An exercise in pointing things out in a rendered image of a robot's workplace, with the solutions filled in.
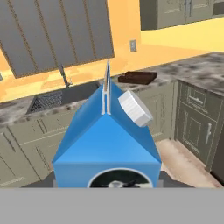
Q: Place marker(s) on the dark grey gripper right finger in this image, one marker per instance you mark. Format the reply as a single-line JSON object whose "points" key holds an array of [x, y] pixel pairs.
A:
{"points": [[170, 180]]}

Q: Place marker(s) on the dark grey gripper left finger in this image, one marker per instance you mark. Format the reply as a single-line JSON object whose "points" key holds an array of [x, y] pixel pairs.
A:
{"points": [[43, 181]]}

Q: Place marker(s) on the blue milk carton white cap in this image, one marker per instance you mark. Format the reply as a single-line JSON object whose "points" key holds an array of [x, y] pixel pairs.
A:
{"points": [[105, 145]]}

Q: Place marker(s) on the dark brown wooden tray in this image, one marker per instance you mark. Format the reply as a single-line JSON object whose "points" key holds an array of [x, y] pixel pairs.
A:
{"points": [[138, 77]]}

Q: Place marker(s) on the grey-green base cupboard run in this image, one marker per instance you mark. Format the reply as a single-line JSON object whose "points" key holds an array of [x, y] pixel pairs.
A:
{"points": [[26, 145]]}

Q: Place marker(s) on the grey-green cupboard door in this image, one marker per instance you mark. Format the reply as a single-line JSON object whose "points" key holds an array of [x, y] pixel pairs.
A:
{"points": [[194, 131]]}

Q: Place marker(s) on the dark brown appliance front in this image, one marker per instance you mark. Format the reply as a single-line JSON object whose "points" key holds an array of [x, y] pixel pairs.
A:
{"points": [[218, 154]]}

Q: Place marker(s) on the steel sink basin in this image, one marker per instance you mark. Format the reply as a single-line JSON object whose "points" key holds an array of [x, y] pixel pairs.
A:
{"points": [[62, 97]]}

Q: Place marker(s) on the grey-green drawer front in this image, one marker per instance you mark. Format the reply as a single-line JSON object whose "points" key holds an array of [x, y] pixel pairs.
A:
{"points": [[201, 97]]}

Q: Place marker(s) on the grey window blinds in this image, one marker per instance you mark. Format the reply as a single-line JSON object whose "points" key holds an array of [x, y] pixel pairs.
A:
{"points": [[55, 32]]}

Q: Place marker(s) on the grey wall socket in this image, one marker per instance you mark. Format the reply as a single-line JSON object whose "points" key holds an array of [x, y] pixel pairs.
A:
{"points": [[133, 46]]}

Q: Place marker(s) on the grey-green wall cupboards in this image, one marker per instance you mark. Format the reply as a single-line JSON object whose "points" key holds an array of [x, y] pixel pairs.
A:
{"points": [[180, 11]]}

